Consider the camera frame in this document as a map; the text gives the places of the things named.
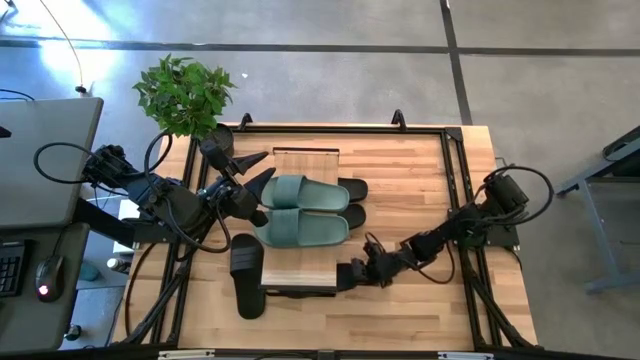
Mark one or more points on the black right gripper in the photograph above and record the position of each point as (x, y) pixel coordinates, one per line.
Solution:
(375, 270)

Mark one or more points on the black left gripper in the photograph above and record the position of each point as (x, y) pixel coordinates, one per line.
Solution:
(240, 200)

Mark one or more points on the teal rubber slide sandal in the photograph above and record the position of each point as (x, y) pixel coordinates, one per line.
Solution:
(300, 230)
(305, 192)

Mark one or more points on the black rubber slide sandal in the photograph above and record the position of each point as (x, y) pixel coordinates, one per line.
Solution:
(357, 190)
(356, 216)
(247, 280)

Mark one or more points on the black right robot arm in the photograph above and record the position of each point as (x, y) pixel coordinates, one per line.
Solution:
(440, 240)

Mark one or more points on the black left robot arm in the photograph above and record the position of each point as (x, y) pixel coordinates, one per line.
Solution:
(175, 205)

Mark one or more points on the green potted plant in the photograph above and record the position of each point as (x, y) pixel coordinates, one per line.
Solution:
(185, 95)

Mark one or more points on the white paper sheet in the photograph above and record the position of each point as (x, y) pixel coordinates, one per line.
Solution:
(125, 212)

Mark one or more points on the teal round object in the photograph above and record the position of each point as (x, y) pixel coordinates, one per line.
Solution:
(90, 272)

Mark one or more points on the black computer mouse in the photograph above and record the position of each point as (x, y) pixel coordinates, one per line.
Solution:
(49, 277)

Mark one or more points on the black round knob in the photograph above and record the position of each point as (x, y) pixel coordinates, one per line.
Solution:
(73, 333)

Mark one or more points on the blue-grey metal cart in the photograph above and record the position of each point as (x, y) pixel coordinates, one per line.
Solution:
(599, 235)

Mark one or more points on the black keyboard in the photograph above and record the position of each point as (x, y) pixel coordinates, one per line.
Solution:
(10, 270)

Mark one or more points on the dark grey desk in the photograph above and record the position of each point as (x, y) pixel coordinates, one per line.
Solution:
(20, 320)

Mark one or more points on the wooden shelf with black frame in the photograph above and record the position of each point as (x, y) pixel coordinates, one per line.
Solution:
(305, 162)

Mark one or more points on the black aluminium rig frame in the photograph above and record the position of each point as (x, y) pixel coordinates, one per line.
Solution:
(350, 130)

